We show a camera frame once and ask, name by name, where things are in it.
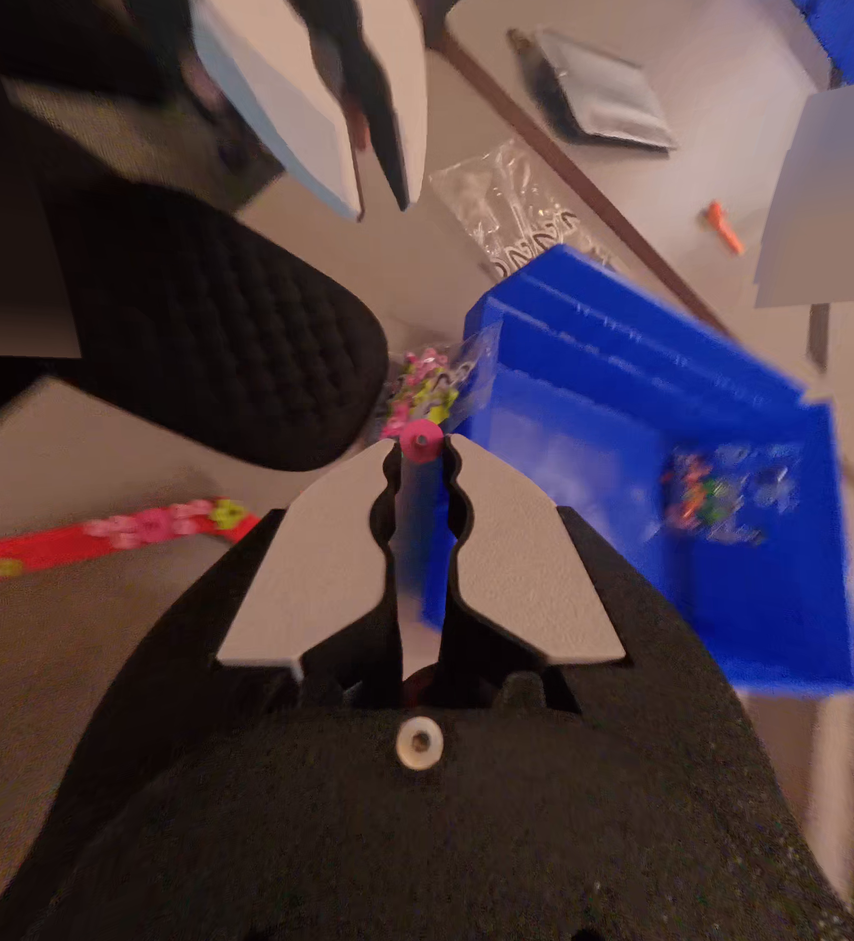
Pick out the white cardboard sheet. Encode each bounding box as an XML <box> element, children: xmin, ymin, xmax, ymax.
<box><xmin>754</xmin><ymin>74</ymin><xmax>854</xmax><ymax>310</ymax></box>

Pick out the clear plastic bag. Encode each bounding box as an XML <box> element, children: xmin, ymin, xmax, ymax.
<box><xmin>427</xmin><ymin>140</ymin><xmax>619</xmax><ymax>284</ymax></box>

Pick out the black mesh cushion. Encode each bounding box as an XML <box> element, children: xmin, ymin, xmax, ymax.
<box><xmin>0</xmin><ymin>121</ymin><xmax>391</xmax><ymax>473</ymax></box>

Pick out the grey desk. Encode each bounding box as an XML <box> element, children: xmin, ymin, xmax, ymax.
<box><xmin>0</xmin><ymin>0</ymin><xmax>854</xmax><ymax>941</ymax></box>

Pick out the orange marker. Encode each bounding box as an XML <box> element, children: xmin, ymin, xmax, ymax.
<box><xmin>705</xmin><ymin>200</ymin><xmax>747</xmax><ymax>257</ymax></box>

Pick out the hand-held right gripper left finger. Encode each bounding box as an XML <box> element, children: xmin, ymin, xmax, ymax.
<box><xmin>215</xmin><ymin>439</ymin><xmax>404</xmax><ymax>683</ymax></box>

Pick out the bag of colourful beads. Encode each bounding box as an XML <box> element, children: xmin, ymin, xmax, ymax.
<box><xmin>658</xmin><ymin>441</ymin><xmax>803</xmax><ymax>548</ymax></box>

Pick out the bag of flower-shaped beads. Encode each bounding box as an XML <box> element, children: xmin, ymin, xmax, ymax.
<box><xmin>377</xmin><ymin>346</ymin><xmax>505</xmax><ymax>444</ymax></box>

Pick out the blue plastic bin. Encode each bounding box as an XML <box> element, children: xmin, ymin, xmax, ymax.
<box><xmin>421</xmin><ymin>243</ymin><xmax>854</xmax><ymax>698</ymax></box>

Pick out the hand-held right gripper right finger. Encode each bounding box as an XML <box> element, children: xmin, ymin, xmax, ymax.
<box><xmin>441</xmin><ymin>434</ymin><xmax>628</xmax><ymax>666</ymax></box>

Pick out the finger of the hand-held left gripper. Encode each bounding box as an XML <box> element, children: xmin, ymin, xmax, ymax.
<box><xmin>302</xmin><ymin>0</ymin><xmax>429</xmax><ymax>213</ymax></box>
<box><xmin>190</xmin><ymin>0</ymin><xmax>366</xmax><ymax>222</ymax></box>

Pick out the silver foil pouch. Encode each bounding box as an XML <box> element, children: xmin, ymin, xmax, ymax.
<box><xmin>508</xmin><ymin>25</ymin><xmax>681</xmax><ymax>155</ymax></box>

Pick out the pink capped tube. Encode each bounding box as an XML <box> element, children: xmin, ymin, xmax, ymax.
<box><xmin>396</xmin><ymin>419</ymin><xmax>448</xmax><ymax>666</ymax></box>

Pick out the red floral ribbon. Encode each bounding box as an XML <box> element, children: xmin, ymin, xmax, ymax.
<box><xmin>0</xmin><ymin>497</ymin><xmax>262</xmax><ymax>591</ymax></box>

